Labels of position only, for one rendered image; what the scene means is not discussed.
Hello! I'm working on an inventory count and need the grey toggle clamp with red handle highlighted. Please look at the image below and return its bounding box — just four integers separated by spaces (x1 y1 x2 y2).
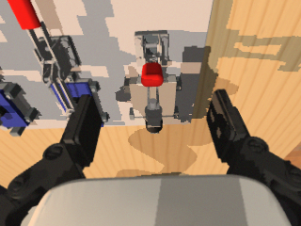
0 106 7 126

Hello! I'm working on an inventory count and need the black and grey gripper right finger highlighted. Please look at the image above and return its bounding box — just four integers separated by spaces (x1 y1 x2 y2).
206 89 301 226

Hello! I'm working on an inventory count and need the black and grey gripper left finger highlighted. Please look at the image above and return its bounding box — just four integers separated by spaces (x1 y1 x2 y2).
0 94 102 226

